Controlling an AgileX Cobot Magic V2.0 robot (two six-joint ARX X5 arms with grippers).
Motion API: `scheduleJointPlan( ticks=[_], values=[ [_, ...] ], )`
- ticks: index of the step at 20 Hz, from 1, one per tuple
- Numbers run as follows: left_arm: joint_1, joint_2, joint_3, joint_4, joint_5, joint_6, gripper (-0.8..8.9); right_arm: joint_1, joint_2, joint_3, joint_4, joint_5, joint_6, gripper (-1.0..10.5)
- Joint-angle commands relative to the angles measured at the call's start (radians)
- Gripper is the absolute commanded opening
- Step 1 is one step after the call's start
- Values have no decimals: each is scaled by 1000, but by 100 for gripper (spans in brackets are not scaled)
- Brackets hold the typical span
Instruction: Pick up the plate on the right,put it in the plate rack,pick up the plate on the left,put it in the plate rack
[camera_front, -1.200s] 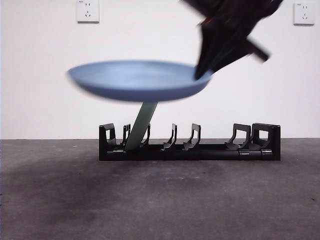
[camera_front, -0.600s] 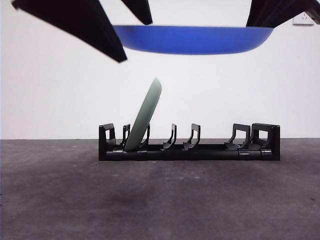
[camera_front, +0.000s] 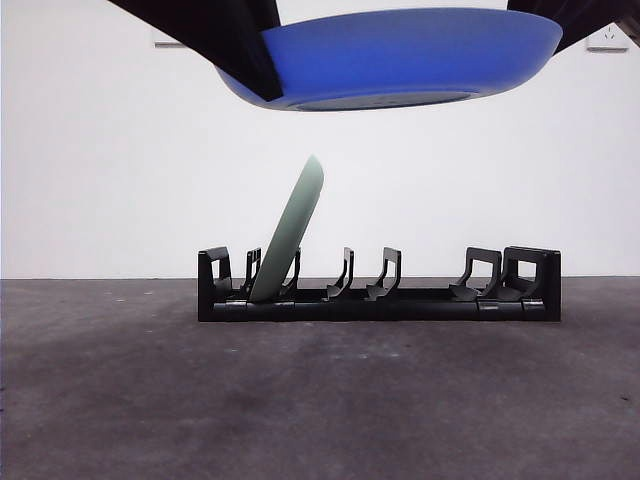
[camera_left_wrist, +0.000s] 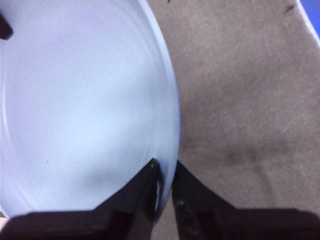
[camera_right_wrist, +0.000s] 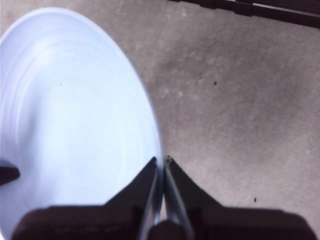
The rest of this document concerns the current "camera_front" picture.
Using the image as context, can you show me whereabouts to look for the blue round plate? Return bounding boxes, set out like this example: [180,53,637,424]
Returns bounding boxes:
[214,7,565,112]

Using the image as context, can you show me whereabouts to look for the green round plate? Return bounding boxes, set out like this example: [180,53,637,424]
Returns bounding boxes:
[248,153,326,304]

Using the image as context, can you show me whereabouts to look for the black plastic plate rack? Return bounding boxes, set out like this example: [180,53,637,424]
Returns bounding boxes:
[197,245,562,323]

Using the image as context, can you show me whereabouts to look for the white wall socket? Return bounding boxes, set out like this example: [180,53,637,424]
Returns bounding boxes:
[585,22,630,52]
[153,27,187,49]

